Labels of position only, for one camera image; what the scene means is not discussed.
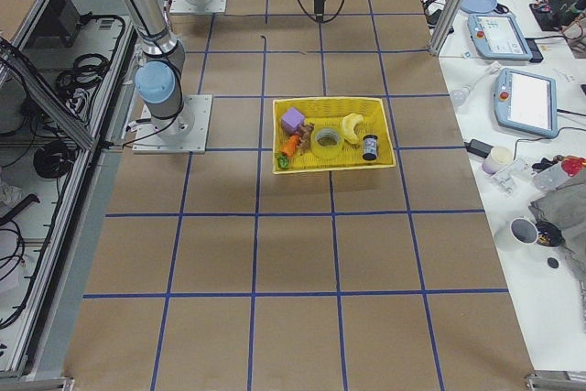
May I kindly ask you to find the yellow woven basket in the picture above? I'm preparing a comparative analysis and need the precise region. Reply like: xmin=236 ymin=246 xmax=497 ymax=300
xmin=272 ymin=97 xmax=396 ymax=174

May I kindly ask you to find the purple foam cube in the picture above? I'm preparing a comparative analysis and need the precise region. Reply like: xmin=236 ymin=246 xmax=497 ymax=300
xmin=280 ymin=107 xmax=305 ymax=135

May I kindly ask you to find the pale banana slice toy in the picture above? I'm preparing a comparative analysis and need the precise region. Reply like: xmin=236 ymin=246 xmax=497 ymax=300
xmin=340 ymin=113 xmax=364 ymax=145

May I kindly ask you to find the brown toy lion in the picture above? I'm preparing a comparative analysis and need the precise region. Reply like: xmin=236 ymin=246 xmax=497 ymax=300
xmin=296 ymin=123 xmax=315 ymax=155

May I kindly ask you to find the light blue plate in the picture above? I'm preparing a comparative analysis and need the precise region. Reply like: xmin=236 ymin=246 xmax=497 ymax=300
xmin=460 ymin=0 xmax=498 ymax=14

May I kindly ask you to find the small black-capped bottle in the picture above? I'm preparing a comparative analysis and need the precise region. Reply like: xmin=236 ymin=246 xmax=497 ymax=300
xmin=362 ymin=134 xmax=378 ymax=161

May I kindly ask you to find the orange toy carrot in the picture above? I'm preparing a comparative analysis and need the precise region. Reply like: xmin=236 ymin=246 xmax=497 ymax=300
xmin=276 ymin=134 xmax=301 ymax=169

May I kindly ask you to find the teach pendant far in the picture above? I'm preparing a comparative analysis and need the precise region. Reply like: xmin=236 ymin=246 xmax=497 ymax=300
xmin=467 ymin=14 xmax=532 ymax=61

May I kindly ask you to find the teach pendant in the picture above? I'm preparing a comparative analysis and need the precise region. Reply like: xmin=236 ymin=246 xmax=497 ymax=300
xmin=467 ymin=14 xmax=532 ymax=61
xmin=493 ymin=68 xmax=558 ymax=138

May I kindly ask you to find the black power adapter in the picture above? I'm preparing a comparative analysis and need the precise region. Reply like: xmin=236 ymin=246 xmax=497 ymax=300
xmin=464 ymin=139 xmax=494 ymax=158

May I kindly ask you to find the teach pendant near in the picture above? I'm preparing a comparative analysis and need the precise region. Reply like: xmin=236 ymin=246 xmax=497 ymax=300
xmin=493 ymin=68 xmax=558 ymax=138

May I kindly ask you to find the white lidded jar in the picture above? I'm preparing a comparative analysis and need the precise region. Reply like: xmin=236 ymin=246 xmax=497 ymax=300
xmin=482 ymin=146 xmax=513 ymax=175

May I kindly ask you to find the white mug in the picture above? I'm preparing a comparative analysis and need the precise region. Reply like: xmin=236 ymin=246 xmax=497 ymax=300
xmin=494 ymin=217 xmax=539 ymax=251

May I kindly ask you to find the grey cloth bag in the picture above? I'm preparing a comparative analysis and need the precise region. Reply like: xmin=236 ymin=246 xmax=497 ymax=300
xmin=529 ymin=182 xmax=585 ymax=277

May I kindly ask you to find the aluminium frame post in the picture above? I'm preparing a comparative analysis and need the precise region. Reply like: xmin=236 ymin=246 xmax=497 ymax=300
xmin=428 ymin=0 xmax=485 ymax=57

